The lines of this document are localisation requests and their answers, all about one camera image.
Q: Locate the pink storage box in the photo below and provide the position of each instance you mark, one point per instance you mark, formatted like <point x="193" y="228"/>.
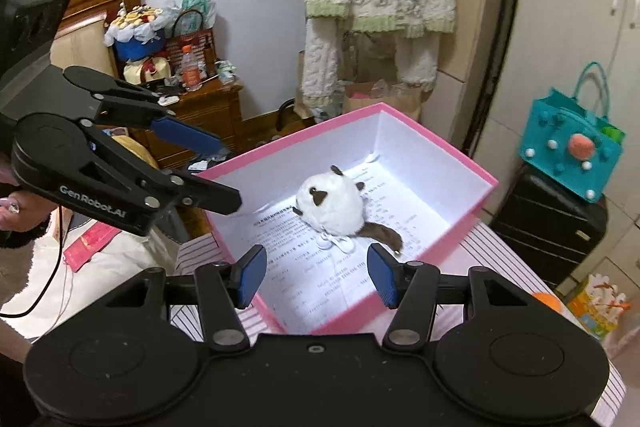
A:
<point x="447" y="180"/>

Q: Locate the orange ball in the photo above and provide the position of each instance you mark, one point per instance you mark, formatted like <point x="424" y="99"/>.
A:
<point x="552" y="302"/>

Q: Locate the teal felt tote bag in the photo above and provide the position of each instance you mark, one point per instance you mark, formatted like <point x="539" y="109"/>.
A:
<point x="576" y="147"/>

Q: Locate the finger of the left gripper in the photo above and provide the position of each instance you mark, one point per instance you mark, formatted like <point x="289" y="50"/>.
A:
<point x="200" y="194"/>
<point x="165" y="116"/>

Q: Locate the printed paper sheet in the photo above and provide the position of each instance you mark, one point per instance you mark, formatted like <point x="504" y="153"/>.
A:
<point x="311" y="278"/>

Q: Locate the black suitcase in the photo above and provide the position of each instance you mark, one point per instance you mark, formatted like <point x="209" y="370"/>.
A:
<point x="550" y="228"/>

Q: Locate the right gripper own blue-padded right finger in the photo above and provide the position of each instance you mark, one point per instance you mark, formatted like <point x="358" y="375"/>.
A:
<point x="408" y="288"/>

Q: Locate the colourful gift bag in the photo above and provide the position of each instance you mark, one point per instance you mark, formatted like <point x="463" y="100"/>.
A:
<point x="598" y="305"/>

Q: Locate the white brown cat plush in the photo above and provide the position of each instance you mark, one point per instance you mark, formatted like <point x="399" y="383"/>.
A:
<point x="330" y="202"/>

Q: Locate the striped table cloth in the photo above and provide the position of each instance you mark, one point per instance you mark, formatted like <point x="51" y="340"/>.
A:
<point x="480" y="247"/>

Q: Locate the person's left hand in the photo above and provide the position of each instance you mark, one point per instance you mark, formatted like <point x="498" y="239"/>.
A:
<point x="21" y="210"/>

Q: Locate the wooden nightstand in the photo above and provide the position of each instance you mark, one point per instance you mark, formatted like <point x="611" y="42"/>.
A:
<point x="214" y="108"/>

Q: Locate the blue wrapped flower bouquet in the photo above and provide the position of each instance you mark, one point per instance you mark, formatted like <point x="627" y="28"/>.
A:
<point x="137" y="33"/>

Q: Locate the red checkered gift bag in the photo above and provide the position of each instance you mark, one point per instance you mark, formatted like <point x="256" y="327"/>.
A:
<point x="201" y="41"/>

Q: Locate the orange drink bottle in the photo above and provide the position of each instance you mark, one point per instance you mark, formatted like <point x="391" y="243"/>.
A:
<point x="190" y="71"/>

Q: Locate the cream fleece pants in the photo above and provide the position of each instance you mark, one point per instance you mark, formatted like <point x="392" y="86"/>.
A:
<point x="335" y="58"/>

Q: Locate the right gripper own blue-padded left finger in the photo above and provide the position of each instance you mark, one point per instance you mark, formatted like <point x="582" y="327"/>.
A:
<point x="222" y="288"/>

